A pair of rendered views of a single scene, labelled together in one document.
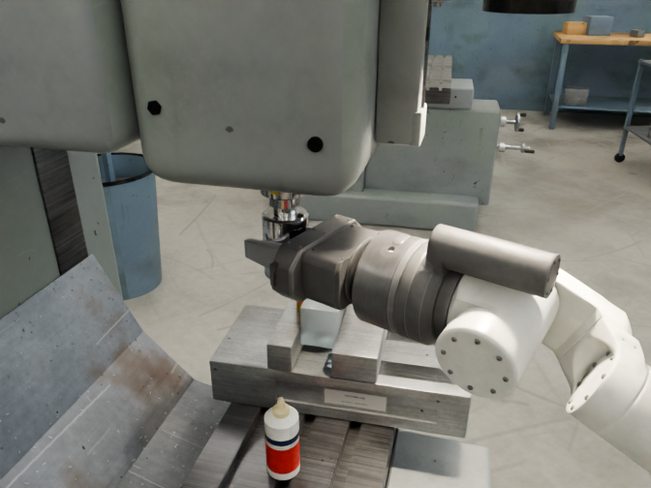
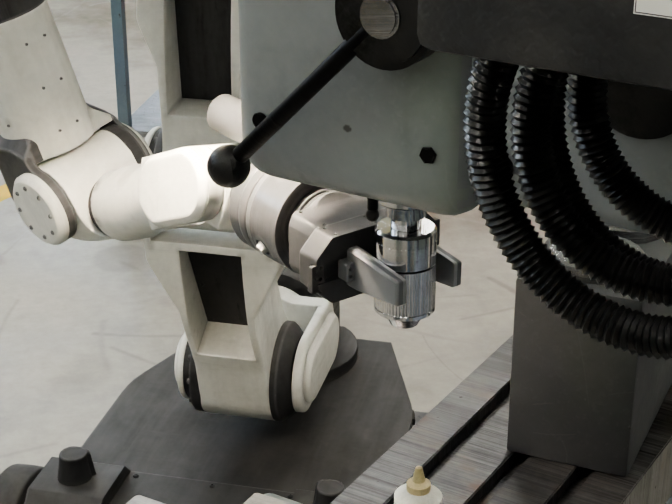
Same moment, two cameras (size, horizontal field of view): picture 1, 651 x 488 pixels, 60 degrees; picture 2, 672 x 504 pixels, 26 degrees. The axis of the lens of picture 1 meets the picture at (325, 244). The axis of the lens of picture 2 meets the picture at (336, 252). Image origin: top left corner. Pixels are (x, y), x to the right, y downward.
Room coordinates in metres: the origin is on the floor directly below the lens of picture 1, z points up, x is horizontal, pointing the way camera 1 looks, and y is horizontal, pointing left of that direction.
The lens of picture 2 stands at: (1.50, 0.28, 1.69)
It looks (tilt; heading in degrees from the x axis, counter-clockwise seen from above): 24 degrees down; 197
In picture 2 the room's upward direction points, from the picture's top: straight up
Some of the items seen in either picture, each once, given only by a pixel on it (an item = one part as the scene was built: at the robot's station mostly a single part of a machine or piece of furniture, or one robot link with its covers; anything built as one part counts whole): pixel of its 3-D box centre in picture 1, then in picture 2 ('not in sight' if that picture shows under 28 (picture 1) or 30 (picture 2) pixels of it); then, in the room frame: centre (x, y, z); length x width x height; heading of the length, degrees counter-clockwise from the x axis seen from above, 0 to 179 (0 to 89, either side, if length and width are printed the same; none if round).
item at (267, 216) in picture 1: (285, 217); (405, 231); (0.53, 0.04, 1.25); 0.05 x 0.05 x 0.01
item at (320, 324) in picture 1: (324, 317); not in sight; (0.67, 0.00, 1.04); 0.06 x 0.05 x 0.06; 168
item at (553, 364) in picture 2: not in sight; (601, 324); (0.19, 0.16, 1.03); 0.22 x 0.12 x 0.20; 173
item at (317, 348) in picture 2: not in sight; (257, 351); (-0.27, -0.38, 0.68); 0.21 x 0.20 x 0.13; 4
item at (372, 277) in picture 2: not in sight; (371, 280); (0.55, 0.02, 1.22); 0.06 x 0.02 x 0.03; 54
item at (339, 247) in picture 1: (360, 272); (332, 234); (0.47, -0.03, 1.22); 0.13 x 0.12 x 0.10; 144
